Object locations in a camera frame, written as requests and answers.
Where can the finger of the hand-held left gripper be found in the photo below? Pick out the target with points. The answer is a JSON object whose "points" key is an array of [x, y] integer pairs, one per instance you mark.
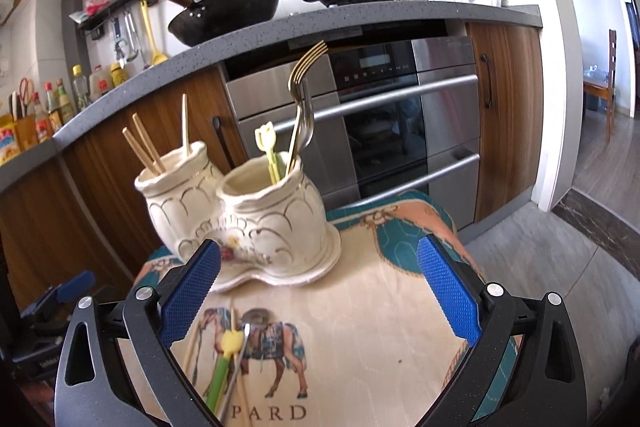
{"points": [[107, 294], [75, 281]]}

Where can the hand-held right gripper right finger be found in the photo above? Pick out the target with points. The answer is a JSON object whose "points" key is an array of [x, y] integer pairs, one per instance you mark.
{"points": [[447, 292]]}

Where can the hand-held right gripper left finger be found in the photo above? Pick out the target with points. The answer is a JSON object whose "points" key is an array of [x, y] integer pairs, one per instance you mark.
{"points": [[192, 292]]}

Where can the wooden chopstick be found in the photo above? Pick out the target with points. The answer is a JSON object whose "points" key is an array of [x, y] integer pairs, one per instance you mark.
{"points": [[150, 144], [191, 347], [233, 319], [142, 149], [185, 124]]}

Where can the steel spoon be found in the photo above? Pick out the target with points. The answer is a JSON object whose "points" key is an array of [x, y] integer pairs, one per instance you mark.
{"points": [[244, 337]]}

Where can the cream floral ceramic utensil holder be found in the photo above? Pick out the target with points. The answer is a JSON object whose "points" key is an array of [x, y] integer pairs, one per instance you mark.
{"points": [[270, 217]]}

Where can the yellow plastic fruit fork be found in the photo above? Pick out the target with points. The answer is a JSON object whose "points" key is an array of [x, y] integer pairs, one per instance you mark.
{"points": [[266, 137]]}

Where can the gold fork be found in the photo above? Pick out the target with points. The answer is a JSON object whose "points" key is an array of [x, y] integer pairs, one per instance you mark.
{"points": [[302, 67]]}

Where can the printed horse tablecloth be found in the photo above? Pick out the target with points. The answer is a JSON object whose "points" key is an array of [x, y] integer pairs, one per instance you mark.
{"points": [[360, 332]]}

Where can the cream ceramic holder tray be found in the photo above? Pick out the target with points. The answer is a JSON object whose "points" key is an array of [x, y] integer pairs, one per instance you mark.
{"points": [[300, 274]]}

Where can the wooden base cabinet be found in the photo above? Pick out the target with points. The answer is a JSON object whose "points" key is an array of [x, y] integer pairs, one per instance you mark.
{"points": [[100, 167]]}

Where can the red capped sauce bottle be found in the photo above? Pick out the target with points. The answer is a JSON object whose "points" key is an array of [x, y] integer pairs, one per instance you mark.
{"points": [[40, 124]]}

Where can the dark sauce bottle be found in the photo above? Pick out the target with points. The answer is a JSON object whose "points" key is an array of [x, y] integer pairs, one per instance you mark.
{"points": [[51, 112]]}

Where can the knife block with scissors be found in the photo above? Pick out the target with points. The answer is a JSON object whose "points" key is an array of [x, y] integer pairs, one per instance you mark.
{"points": [[25, 117]]}

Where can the stainless steel built-in oven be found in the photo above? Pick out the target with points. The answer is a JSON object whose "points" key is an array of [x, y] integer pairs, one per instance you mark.
{"points": [[385, 132]]}

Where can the green labelled sauce bottle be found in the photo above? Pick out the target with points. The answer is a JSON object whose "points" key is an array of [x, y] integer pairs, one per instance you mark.
{"points": [[64, 102]]}

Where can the clear oil bottle yellow cap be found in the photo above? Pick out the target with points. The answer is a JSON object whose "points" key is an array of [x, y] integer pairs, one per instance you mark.
{"points": [[80, 86]]}

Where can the white seasoning bottle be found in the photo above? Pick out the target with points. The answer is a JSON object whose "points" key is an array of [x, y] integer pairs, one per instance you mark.
{"points": [[100, 83]]}

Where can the yellow seasoning jar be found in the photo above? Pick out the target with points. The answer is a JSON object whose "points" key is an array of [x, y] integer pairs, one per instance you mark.
{"points": [[118, 75]]}

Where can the hanging blue peeler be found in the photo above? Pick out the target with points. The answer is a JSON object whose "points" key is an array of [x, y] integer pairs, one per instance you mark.
{"points": [[119, 44]]}

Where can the hanging metal tongs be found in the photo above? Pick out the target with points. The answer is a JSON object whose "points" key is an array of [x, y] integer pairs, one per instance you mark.
{"points": [[131, 39]]}

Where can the yellow slotted spatula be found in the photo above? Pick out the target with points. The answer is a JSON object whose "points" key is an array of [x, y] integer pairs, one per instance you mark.
{"points": [[152, 42]]}

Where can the wooden dining table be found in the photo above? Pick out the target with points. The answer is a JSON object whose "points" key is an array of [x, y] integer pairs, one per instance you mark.
{"points": [[595, 87]]}

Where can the wooden dining chair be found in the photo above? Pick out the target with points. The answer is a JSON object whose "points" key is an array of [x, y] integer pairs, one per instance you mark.
{"points": [[611, 77]]}

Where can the red packet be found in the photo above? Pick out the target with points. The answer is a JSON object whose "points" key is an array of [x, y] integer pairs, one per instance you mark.
{"points": [[97, 2]]}

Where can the black wall shelf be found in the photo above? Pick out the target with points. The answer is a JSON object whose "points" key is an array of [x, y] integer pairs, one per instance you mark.
{"points": [[100, 19]]}

